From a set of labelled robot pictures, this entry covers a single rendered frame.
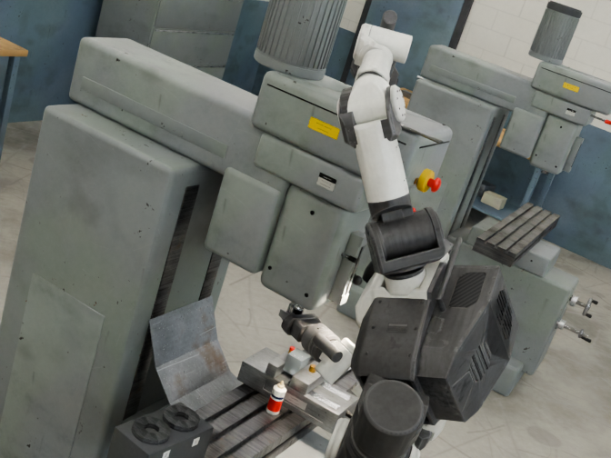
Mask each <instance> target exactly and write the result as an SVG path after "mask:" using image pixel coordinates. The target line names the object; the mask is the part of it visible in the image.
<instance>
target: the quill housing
mask: <svg viewBox="0 0 611 458"><path fill-rule="evenodd" d="M369 217H370V212H369V209H366V210H364V211H361V212H358V213H351V212H349V211H347V210H346V209H344V208H341V207H339V206H337V205H335V204H332V203H330V202H328V201H327V200H325V199H323V198H321V197H319V196H317V195H315V194H311V193H309V192H307V191H306V190H304V189H302V188H300V187H298V186H296V185H294V184H292V185H291V186H290V187H289V189H288V191H287V194H286V198H285V202H284V205H283V208H282V211H281V214H280V217H279V220H278V223H277V226H276V229H275V234H274V237H273V240H272V243H271V246H270V249H269V252H268V255H267V258H266V260H265V266H264V269H263V272H262V274H261V283H262V285H263V286H264V287H266V288H268V289H269V290H271V291H273V292H275V293H277V294H279V295H281V296H283V297H284V298H286V299H288V300H289V301H291V302H293V303H295V304H297V305H299V306H301V307H303V308H305V309H306V310H314V309H316V308H317V307H319V306H321V305H323V304H327V303H329V302H331V301H330V300H329V299H328V298H329V295H330V293H331V290H332V287H333V285H334V282H335V279H336V275H337V272H338V269H339V266H340V264H341V262H342V259H343V256H342V255H341V253H345V250H346V246H347V244H348V241H349V238H350V235H351V233H352V232H354V231H360V232H362V233H364V232H365V226H366V223H368V220H369Z"/></svg>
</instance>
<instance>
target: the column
mask: <svg viewBox="0 0 611 458"><path fill-rule="evenodd" d="M223 177H224V176H223V175H222V174H220V173H218V172H216V171H214V170H212V169H210V168H208V167H206V166H204V165H202V164H199V163H198V162H196V161H194V160H192V159H190V158H188V157H186V156H184V155H182V154H179V153H178V152H176V151H174V150H172V149H170V148H168V147H166V146H164V145H162V144H159V143H158V142H156V141H154V140H152V139H150V138H148V137H146V136H144V135H142V134H139V133H138V132H136V131H134V130H132V129H130V128H128V127H126V126H124V125H122V124H119V123H118V122H116V121H114V120H112V119H110V118H108V117H106V116H104V115H102V114H99V113H98V112H96V111H94V110H92V109H90V108H88V107H86V106H83V105H81V104H74V105H49V106H47V107H46V108H45V111H44V116H43V121H42V125H41V130H40V134H39V138H38V143H37V148H36V152H35V160H34V164H33V169H32V173H31V178H30V183H29V186H28V191H27V196H26V200H25V209H24V213H23V217H22V222H21V226H20V231H19V235H18V240H17V244H16V249H15V257H14V261H13V266H12V270H11V274H10V279H9V284H8V288H7V293H6V297H5V305H4V310H3V314H2V319H1V323H0V458H106V457H107V454H108V450H109V446H110V443H111V440H112V436H113V433H114V429H115V427H116V426H118V425H120V424H121V422H122V421H123V420H124V419H126V418H128V417H130V416H132V415H134V414H136V413H137V412H139V411H141V410H143V409H145V408H146V407H148V406H150V405H151V404H153V403H156V402H158V401H160V400H162V399H164V398H166V395H165V391H164V388H163V386H162V384H161V382H160V379H159V377H158V374H157V371H156V369H155V360H154V354H153V346H152V340H151V333H150V326H149V320H150V319H153V318H156V317H157V316H160V315H163V314H166V313H169V312H171V311H174V310H175V309H178V308H181V307H183V306H186V305H188V304H191V303H194V302H197V301H200V300H202V299H205V298H207V297H209V296H211V295H212V296H213V304H214V311H215V309H216V305H217V302H218V299H219V295H220V293H221V290H222V286H223V283H224V280H225V275H226V272H227V268H228V265H229V263H230V262H229V261H228V260H226V259H225V258H223V257H221V256H219V255H218V254H215V253H213V252H211V251H209V250H208V249H206V248H205V239H206V235H207V232H208V228H209V225H210V222H211V219H212V215H213V212H214V209H215V203H216V200H217V197H218V194H219V190H220V187H221V183H222V181H223Z"/></svg>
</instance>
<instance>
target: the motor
mask: <svg viewBox="0 0 611 458"><path fill-rule="evenodd" d="M346 3H347V0H270V1H269V4H268V7H267V10H266V14H265V20H264V22H263V26H262V29H261V33H260V36H259V39H258V42H257V46H256V49H255V54H254V59H255V60H256V61H257V62H258V63H260V64H261V65H264V66H266V67H269V68H271V69H273V70H276V71H278V72H280V73H283V74H286V75H291V76H295V77H299V78H303V79H308V80H321V79H323V78H324V76H325V72H326V67H327V64H328V61H329V58H330V55H331V52H332V49H333V46H334V43H335V40H336V35H337V32H338V29H339V26H340V24H341V21H342V17H343V14H344V11H345V9H346Z"/></svg>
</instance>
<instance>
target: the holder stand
mask: <svg viewBox="0 0 611 458"><path fill-rule="evenodd" d="M213 429H214V427H213V426H212V425H211V424H210V423H208V422H207V421H205V420H204V419H203V418H201V417H200V416H199V415H198V414H197V413H196V412H195V411H194V410H192V409H190V408H188V407H187V406H186V405H184V404H183V403H181V402H180V403H175V404H173V405H170V406H167V407H166V408H163V409H161V410H158V411H155V412H153V413H150V414H147V415H144V416H142V417H139V418H136V419H134V420H132V421H130V422H127V423H123V424H120V425H118V426H116V427H115V429H114V433H113V436H112V440H111V443H110V446H109V450H108V454H107V457H106V458H205V453H206V450H207V446H208V444H209V441H210V438H211V435H212V432H213Z"/></svg>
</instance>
